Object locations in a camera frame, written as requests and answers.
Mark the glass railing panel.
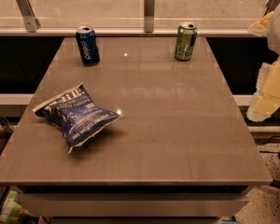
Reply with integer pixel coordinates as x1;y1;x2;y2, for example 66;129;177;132
0;0;270;29

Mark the white table drawer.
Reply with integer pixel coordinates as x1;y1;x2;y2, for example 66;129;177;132
16;193;248;217

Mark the green patterned bag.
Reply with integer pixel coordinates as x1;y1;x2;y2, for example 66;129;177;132
0;190;34;224

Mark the green soda can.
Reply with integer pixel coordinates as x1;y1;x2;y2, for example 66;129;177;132
175;22;197;61

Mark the middle metal railing bracket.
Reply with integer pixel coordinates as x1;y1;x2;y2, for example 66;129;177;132
144;0;155;33

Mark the blue Pepsi can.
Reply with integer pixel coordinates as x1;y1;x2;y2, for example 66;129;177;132
76;26;100;66

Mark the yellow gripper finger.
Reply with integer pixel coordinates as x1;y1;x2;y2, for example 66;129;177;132
248;11;273;36
246;57;280;122

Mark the black floor cable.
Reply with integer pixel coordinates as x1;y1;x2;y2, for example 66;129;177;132
258;135;280;156

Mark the blue chip bag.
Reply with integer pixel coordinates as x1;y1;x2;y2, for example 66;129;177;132
33;83;120;152

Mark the left metal railing bracket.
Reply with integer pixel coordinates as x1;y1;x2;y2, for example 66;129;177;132
16;0;40;33

